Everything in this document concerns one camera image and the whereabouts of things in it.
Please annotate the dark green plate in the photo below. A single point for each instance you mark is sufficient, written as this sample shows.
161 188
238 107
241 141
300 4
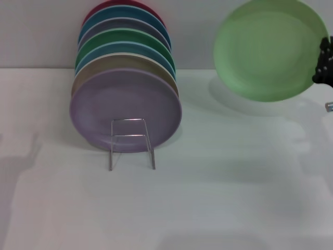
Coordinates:
117 36

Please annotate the lavender plate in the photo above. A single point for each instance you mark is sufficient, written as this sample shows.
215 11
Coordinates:
125 104

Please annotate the maroon plate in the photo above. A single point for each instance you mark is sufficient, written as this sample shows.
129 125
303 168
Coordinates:
96 6

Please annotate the teal blue plate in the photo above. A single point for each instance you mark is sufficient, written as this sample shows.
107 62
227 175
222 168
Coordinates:
117 13

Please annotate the grey purple plate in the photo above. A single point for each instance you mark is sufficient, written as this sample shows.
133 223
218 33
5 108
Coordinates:
117 24

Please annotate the light blue plate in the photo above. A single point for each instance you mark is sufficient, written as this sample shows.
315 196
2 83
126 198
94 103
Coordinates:
114 48

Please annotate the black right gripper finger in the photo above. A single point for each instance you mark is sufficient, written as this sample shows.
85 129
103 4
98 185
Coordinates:
325 67

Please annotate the beige plate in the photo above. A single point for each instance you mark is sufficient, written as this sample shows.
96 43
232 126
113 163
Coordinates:
117 62

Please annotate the light green plate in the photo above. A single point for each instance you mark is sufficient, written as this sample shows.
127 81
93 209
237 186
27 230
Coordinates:
260 52

